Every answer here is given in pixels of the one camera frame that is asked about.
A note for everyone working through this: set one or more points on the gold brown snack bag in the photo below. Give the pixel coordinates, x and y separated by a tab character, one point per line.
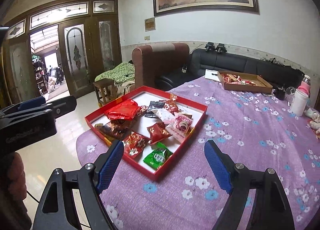
115	129

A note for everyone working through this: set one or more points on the white notebook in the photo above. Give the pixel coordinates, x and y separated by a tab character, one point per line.
211	75

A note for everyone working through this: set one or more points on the black snack packet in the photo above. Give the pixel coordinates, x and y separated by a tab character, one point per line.
152	109

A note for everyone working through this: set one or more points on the small black pouch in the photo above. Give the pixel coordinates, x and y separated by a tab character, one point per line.
280	93

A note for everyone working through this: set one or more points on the pink thermos bottle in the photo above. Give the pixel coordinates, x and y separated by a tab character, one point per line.
305	85

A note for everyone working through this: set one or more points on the brown cardboard snack tray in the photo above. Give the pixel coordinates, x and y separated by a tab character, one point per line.
244	82

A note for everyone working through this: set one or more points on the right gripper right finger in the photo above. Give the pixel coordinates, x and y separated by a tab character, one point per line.
271	208

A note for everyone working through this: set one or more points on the white plush toy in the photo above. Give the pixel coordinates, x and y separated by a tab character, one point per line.
315	120

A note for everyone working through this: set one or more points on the green snack packet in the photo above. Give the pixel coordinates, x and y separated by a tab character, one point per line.
158	156

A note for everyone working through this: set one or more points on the red floral snack packet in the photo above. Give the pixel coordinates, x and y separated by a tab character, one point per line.
134	144

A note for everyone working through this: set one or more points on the brown armchair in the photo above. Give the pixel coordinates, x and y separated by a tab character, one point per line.
153	62

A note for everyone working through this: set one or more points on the white plastic jar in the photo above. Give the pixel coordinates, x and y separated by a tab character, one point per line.
298	103

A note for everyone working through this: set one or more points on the black leather sofa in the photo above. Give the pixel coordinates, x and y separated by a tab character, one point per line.
200	60

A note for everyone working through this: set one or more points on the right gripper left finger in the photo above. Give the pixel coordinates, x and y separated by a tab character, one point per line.
57	210

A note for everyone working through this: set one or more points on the red gold snack packet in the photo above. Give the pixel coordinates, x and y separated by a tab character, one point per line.
158	133

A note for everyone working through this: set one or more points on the wooden glass door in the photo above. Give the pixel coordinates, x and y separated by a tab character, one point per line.
84	35

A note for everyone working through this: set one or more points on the green patterned cushion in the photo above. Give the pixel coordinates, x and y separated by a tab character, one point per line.
125	71

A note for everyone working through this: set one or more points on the red gold square packet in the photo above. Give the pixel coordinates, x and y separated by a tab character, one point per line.
171	106

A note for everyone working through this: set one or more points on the strawberry pink snack packet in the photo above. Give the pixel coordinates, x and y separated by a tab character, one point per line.
179	128

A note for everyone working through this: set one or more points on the long red snack pack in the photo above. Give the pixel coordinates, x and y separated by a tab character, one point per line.
125	110

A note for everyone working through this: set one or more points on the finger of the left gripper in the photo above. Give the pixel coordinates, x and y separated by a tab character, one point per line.
25	105
58	108

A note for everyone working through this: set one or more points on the pink white snack packet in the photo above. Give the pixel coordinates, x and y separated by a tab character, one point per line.
165	116

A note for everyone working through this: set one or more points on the small wooden stool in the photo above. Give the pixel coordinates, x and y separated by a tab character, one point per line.
105	91

